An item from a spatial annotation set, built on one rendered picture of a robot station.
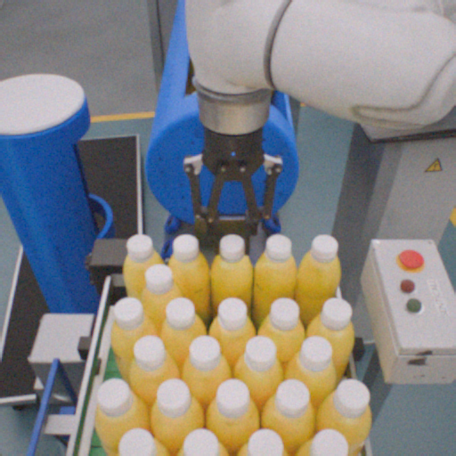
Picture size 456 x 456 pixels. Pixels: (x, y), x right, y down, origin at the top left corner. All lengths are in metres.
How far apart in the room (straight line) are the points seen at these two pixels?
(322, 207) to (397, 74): 2.11
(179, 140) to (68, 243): 0.67
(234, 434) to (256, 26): 0.47
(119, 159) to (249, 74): 2.11
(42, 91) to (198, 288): 0.76
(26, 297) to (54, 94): 0.95
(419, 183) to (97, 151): 1.74
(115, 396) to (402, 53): 0.48
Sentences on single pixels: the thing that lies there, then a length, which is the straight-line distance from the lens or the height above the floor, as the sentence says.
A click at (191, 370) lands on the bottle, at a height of 1.07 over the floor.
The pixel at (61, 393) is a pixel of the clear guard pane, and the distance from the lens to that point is 0.90.
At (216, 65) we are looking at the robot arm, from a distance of 0.54.
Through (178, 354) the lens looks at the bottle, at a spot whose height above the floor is 1.04.
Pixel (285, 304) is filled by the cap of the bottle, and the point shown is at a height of 1.10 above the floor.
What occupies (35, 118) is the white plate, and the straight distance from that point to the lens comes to 1.27.
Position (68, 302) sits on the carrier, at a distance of 1.66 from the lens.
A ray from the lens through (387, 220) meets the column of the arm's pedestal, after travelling 1.51.
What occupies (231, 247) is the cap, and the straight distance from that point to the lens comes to 0.77.
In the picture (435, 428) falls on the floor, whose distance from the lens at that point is 1.94.
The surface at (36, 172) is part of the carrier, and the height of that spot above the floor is 0.92.
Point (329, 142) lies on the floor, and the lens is 2.99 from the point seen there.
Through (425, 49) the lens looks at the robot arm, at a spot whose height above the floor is 1.49.
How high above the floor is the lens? 1.66
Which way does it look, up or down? 45 degrees down
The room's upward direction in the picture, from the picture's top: straight up
